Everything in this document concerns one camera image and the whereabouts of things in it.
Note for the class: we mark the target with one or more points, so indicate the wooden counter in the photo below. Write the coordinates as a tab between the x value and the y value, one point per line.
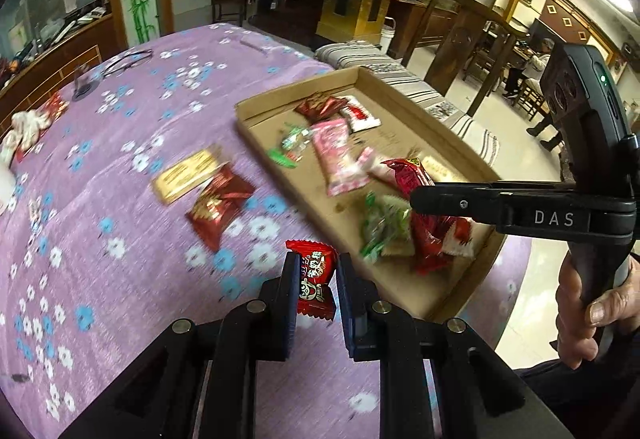
50	69

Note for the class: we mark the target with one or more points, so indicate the white cloth glove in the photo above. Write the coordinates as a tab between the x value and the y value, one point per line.
25	124

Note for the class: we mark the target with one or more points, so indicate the red foil packets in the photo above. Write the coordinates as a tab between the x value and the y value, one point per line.
55	106

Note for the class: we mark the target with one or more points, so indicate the striped bench cushion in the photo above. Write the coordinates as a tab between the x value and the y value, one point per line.
345	51

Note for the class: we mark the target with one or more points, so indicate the cardboard box tray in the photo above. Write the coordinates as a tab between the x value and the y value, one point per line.
320	214

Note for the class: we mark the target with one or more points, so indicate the small red candy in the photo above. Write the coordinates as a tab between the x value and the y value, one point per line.
312	284

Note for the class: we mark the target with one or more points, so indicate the eyeglasses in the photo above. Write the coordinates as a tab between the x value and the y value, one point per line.
145	53

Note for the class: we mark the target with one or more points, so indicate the green snack packet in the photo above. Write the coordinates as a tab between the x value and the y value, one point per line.
387	224

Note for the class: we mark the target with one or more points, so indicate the person's right hand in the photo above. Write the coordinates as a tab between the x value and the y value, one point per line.
620	304

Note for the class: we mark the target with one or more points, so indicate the wooden chair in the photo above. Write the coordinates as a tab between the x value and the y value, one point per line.
450	49

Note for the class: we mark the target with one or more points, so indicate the green white candy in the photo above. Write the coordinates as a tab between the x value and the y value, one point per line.
290	144

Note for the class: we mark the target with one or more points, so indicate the gold snack packet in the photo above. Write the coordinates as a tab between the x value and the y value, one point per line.
187	175

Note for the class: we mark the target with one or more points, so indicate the white bucket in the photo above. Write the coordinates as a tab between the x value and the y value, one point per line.
388	36

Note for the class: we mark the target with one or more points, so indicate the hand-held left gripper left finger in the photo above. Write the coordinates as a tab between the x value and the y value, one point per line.
289	339

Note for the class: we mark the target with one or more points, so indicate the purple floral tablecloth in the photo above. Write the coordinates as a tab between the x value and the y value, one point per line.
125	294

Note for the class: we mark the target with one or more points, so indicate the dark red foil packet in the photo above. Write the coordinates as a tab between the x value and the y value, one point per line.
320	106
220	206

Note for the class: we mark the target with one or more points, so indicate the person's right forearm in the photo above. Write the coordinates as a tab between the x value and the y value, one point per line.
590	394

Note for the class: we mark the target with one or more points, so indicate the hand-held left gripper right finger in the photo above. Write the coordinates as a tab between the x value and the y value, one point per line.
350	319

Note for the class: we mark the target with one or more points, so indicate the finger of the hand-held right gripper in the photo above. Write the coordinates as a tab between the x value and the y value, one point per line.
500	211

